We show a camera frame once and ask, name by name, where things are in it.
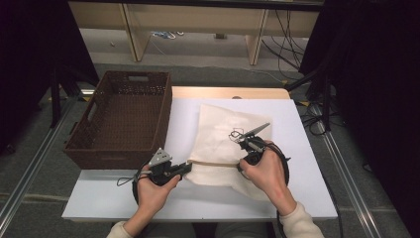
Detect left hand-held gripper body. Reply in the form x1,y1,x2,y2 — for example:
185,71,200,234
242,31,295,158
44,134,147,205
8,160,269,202
145,147,185,187

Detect cream cloth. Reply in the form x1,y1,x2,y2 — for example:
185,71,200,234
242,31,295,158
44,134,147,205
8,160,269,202
184,103,273,202

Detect brown woven basket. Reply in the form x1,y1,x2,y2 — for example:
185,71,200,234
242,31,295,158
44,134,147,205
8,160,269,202
62,69,173,171

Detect black curtain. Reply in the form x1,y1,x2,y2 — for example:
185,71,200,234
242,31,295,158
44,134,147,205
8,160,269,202
0,0,100,157
298,0,420,238

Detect beige wooden desk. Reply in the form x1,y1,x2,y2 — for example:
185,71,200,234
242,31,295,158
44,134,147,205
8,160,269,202
68,0,325,66

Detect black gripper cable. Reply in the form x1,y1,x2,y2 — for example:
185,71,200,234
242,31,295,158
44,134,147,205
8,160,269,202
263,141,291,238
131,161,151,206

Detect hanging black cables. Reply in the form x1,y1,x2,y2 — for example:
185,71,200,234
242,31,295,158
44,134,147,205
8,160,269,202
262,9,310,72

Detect metal floor rail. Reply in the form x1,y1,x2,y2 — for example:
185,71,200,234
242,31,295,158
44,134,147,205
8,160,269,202
316,102,385,238
0,88,95,232

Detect person's left hand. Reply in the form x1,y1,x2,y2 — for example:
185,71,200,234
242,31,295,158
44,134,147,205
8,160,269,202
135,165,182,218

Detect person's right hand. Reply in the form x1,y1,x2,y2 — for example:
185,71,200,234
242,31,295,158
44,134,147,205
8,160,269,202
238,140,298,217

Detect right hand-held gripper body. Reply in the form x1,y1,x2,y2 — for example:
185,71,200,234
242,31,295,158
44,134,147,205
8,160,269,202
237,122,271,167

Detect thin cord loop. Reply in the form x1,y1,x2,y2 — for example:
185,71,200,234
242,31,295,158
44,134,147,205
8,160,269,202
116,177,141,187
228,129,244,144

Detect black floor cables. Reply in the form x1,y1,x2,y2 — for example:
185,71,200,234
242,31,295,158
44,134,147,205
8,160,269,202
295,100,336,137

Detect blue white cable bundle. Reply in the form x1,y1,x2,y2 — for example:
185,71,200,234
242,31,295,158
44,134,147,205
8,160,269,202
151,30,185,41

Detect black metal stand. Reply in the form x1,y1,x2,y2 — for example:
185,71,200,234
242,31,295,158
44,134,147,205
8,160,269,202
49,65,63,129
284,63,334,133

